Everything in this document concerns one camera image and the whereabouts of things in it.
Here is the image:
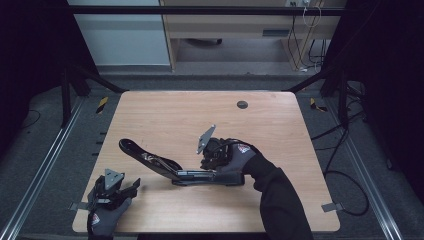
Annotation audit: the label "person's left hand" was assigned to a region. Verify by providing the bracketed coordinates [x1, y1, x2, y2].
[87, 197, 133, 238]

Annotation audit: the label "white cabinet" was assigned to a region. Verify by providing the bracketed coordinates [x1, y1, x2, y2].
[68, 0, 171, 66]

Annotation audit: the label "yellow-handled tool right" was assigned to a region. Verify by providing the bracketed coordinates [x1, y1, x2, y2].
[309, 97, 329, 113]

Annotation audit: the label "black curtain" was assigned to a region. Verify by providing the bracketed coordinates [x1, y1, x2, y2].
[323, 0, 424, 196]
[0, 0, 98, 161]

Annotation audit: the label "black metal frame strut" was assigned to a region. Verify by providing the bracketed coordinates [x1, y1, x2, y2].
[59, 63, 129, 128]
[285, 64, 352, 128]

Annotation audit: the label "person's right hand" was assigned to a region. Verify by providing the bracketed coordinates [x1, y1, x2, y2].
[217, 138, 264, 176]

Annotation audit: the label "wooden desk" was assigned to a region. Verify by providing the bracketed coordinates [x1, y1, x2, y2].
[159, 0, 348, 72]

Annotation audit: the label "white cable loop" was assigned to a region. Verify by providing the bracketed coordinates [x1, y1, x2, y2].
[301, 5, 323, 29]

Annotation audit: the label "yellow-handled tool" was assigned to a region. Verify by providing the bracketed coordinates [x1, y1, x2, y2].
[95, 96, 110, 115]
[309, 97, 329, 113]

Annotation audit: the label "hanging black desk cables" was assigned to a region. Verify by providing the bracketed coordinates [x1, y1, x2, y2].
[287, 0, 330, 73]

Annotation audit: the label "grey table bracket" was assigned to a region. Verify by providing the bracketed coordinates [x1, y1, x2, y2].
[321, 201, 345, 214]
[67, 201, 90, 212]

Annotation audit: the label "thin black floor cable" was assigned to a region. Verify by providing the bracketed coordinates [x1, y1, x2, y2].
[19, 109, 42, 130]

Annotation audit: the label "white power strip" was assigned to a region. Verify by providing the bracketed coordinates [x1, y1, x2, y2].
[284, 0, 312, 8]

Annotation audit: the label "long black floor cable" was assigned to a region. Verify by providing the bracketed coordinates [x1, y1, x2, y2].
[310, 109, 372, 217]

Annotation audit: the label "aluminium floor rail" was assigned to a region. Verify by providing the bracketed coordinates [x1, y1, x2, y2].
[0, 96, 86, 240]
[324, 98, 406, 240]

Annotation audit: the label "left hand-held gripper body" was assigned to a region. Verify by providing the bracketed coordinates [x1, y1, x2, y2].
[87, 168, 133, 205]

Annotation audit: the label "black horizontal frame bar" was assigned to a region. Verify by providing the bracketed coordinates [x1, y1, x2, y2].
[66, 4, 348, 16]

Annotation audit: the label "yellow-handled tool left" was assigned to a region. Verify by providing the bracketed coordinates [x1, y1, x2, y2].
[95, 96, 110, 115]

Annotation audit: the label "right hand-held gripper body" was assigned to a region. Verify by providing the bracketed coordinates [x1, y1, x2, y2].
[195, 124, 235, 165]

